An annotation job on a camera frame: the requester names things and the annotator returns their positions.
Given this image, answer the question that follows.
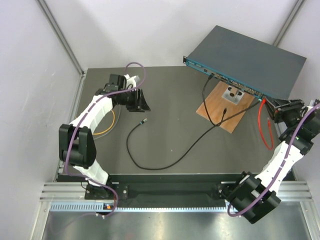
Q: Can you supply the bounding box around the long black ethernet cable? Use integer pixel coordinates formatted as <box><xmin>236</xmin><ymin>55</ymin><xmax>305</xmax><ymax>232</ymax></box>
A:
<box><xmin>126</xmin><ymin>96</ymin><xmax>263</xmax><ymax>170</ymax></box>

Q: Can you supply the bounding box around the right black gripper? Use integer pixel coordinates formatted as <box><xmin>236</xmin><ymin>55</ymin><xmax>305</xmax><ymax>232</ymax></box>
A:
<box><xmin>263</xmin><ymin>96</ymin><xmax>305</xmax><ymax>129</ymax></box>

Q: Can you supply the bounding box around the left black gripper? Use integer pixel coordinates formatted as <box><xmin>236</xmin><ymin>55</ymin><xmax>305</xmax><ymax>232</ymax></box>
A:
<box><xmin>118</xmin><ymin>87</ymin><xmax>151</xmax><ymax>112</ymax></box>

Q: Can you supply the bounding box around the yellow ethernet cable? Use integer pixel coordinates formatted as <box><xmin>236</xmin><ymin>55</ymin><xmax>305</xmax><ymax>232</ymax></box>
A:
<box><xmin>93</xmin><ymin>109</ymin><xmax>116</xmax><ymax>135</ymax></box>

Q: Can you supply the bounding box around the grey ethernet cable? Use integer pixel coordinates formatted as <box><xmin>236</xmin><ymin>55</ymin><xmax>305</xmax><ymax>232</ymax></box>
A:
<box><xmin>94</xmin><ymin>104</ymin><xmax>122</xmax><ymax>137</ymax></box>

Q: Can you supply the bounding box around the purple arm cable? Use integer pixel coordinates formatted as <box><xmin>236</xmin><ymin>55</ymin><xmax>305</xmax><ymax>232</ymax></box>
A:
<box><xmin>63</xmin><ymin>61</ymin><xmax>147</xmax><ymax>220</ymax></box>
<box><xmin>226</xmin><ymin>103</ymin><xmax>320</xmax><ymax>218</ymax></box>

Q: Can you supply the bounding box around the metal mounting bracket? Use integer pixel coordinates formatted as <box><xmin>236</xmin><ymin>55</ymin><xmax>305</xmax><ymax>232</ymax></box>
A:
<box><xmin>222</xmin><ymin>85</ymin><xmax>245</xmax><ymax>105</ymax></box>

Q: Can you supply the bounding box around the dark grey network switch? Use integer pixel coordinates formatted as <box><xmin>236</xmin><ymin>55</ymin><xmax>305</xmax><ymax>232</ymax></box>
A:
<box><xmin>183</xmin><ymin>25</ymin><xmax>307</xmax><ymax>100</ymax></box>

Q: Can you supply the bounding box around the wooden base board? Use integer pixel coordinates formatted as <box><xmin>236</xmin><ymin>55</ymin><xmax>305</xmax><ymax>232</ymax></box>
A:
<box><xmin>196</xmin><ymin>81</ymin><xmax>255</xmax><ymax>134</ymax></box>

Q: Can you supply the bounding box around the aluminium frame rail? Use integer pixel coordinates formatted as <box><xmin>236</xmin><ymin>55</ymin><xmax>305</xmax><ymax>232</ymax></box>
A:
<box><xmin>40</xmin><ymin>181</ymin><xmax>312</xmax><ymax>202</ymax></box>

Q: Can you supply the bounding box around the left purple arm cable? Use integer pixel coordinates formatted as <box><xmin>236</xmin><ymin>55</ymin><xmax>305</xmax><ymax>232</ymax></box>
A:
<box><xmin>63</xmin><ymin>61</ymin><xmax>147</xmax><ymax>220</ymax></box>

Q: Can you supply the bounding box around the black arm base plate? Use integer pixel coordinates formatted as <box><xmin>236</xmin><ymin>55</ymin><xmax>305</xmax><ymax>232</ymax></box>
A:
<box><xmin>106</xmin><ymin>173</ymin><xmax>243</xmax><ymax>199</ymax></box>

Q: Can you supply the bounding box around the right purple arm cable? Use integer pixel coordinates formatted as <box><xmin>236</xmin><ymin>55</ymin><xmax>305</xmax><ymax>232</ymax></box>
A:
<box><xmin>226</xmin><ymin>103</ymin><xmax>320</xmax><ymax>218</ymax></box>

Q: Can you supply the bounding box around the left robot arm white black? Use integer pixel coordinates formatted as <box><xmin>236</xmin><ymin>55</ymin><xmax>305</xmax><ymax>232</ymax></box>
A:
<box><xmin>58</xmin><ymin>74</ymin><xmax>150</xmax><ymax>199</ymax></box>

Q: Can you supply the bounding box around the short black cable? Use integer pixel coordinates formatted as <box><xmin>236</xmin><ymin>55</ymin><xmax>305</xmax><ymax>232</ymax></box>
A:
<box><xmin>202</xmin><ymin>73</ymin><xmax>228</xmax><ymax>126</ymax></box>

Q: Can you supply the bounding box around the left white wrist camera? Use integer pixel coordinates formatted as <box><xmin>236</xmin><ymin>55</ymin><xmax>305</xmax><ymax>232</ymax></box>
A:
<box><xmin>124</xmin><ymin>74</ymin><xmax>140</xmax><ymax>90</ymax></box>

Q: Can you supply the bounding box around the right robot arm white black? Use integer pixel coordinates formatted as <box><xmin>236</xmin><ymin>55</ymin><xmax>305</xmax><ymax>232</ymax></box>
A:
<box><xmin>222</xmin><ymin>97</ymin><xmax>320</xmax><ymax>224</ymax></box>

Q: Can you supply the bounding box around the slotted grey cable duct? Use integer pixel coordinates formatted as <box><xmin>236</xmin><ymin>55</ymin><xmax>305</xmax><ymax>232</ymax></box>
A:
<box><xmin>49</xmin><ymin>199</ymin><xmax>230</xmax><ymax>213</ymax></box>

